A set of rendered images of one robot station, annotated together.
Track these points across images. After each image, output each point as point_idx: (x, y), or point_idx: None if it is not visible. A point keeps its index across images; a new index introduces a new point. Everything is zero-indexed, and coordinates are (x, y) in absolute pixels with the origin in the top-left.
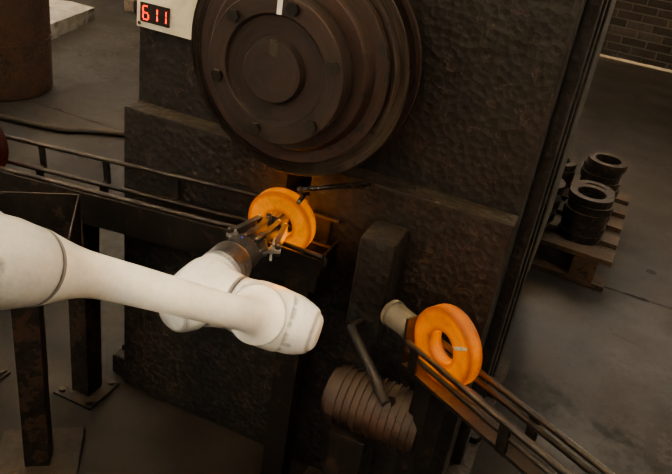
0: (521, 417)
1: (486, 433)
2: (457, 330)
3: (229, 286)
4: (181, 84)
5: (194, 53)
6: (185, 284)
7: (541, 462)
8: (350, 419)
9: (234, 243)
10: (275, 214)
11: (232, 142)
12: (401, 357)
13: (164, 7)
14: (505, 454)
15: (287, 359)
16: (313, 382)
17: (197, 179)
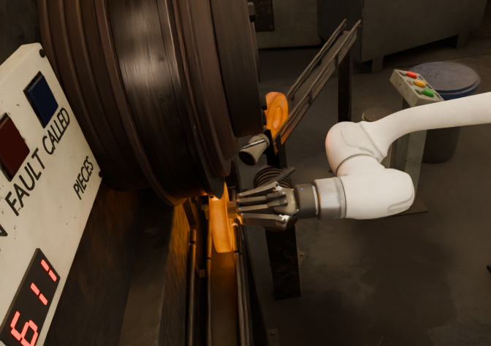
0: (291, 95)
1: (304, 109)
2: (280, 96)
3: (369, 156)
4: (95, 329)
5: (200, 155)
6: (449, 100)
7: (318, 81)
8: None
9: (318, 183)
10: (232, 205)
11: (171, 248)
12: (274, 151)
13: (32, 260)
14: (313, 100)
15: (254, 275)
16: None
17: (190, 329)
